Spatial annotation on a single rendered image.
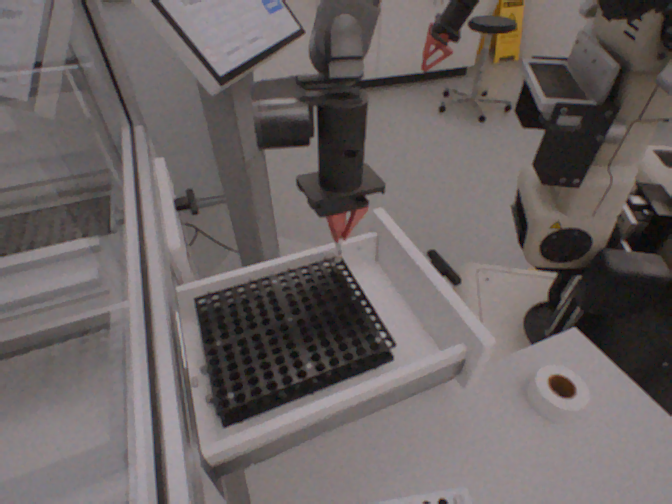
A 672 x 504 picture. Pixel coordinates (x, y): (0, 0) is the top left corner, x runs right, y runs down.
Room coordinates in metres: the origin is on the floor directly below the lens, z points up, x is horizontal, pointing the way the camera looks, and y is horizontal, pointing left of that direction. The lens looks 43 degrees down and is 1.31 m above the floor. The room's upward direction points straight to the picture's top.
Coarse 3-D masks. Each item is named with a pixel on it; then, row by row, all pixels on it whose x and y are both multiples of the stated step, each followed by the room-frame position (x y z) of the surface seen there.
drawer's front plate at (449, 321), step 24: (384, 216) 0.49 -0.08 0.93; (384, 240) 0.47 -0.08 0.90; (408, 240) 0.43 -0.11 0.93; (384, 264) 0.46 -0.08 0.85; (408, 264) 0.40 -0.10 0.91; (408, 288) 0.39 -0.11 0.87; (432, 288) 0.35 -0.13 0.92; (432, 312) 0.34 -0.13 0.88; (456, 312) 0.30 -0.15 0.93; (432, 336) 0.32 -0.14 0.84; (456, 336) 0.29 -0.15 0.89; (480, 336) 0.26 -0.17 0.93; (480, 360) 0.25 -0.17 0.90
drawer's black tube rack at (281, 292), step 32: (256, 288) 0.36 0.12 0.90; (288, 288) 0.37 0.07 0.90; (320, 288) 0.36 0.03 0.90; (224, 320) 0.31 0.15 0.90; (256, 320) 0.31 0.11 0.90; (288, 320) 0.31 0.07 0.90; (320, 320) 0.31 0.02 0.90; (352, 320) 0.31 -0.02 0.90; (224, 352) 0.26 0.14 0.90; (256, 352) 0.26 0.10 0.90; (288, 352) 0.26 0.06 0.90; (320, 352) 0.26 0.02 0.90; (352, 352) 0.26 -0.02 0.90; (384, 352) 0.28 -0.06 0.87; (224, 384) 0.22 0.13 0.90; (256, 384) 0.22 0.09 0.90; (288, 384) 0.23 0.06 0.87; (320, 384) 0.23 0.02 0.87; (224, 416) 0.19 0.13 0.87
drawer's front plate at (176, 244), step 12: (156, 168) 0.64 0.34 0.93; (168, 180) 0.61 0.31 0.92; (168, 192) 0.56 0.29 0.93; (168, 204) 0.52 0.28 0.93; (168, 216) 0.49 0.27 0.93; (168, 228) 0.46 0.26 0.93; (180, 228) 0.51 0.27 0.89; (168, 240) 0.43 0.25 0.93; (180, 240) 0.44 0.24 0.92; (180, 252) 0.42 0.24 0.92; (180, 264) 0.42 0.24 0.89; (192, 264) 0.49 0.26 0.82; (180, 276) 0.41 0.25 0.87; (192, 276) 0.42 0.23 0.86
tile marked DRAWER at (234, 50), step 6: (228, 42) 1.11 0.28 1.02; (234, 42) 1.13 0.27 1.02; (240, 42) 1.14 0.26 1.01; (222, 48) 1.07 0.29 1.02; (228, 48) 1.09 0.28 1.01; (234, 48) 1.11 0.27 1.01; (240, 48) 1.13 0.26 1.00; (246, 48) 1.14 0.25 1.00; (228, 54) 1.07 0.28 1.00; (234, 54) 1.09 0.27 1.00; (240, 54) 1.11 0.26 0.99; (246, 54) 1.13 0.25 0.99; (228, 60) 1.05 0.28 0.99; (234, 60) 1.07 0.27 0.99
